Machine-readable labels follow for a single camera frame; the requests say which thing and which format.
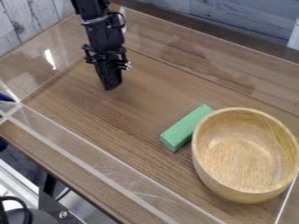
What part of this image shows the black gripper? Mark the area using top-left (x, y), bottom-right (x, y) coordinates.
top-left (82, 14), bottom-right (131, 90)

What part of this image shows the green rectangular block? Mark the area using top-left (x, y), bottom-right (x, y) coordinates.
top-left (161, 104), bottom-right (214, 152)

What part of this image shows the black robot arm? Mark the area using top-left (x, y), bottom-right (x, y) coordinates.
top-left (71, 0), bottom-right (131, 90)

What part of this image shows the brown wooden bowl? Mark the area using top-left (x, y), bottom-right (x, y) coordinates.
top-left (191, 108), bottom-right (299, 204)

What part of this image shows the blue object at left edge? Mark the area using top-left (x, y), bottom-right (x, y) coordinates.
top-left (0, 93), bottom-right (15, 102)

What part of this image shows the black table leg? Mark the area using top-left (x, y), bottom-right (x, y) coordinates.
top-left (43, 174), bottom-right (58, 197)

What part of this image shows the clear acrylic corner bracket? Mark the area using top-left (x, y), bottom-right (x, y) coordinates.
top-left (119, 6), bottom-right (127, 24)

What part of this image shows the clear acrylic front wall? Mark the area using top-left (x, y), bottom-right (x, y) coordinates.
top-left (0, 83), bottom-right (225, 224)

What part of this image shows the black metal mount plate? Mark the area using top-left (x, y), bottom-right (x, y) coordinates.
top-left (39, 191), bottom-right (87, 224)

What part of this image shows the black cable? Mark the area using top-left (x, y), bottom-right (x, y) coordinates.
top-left (0, 195), bottom-right (34, 224)

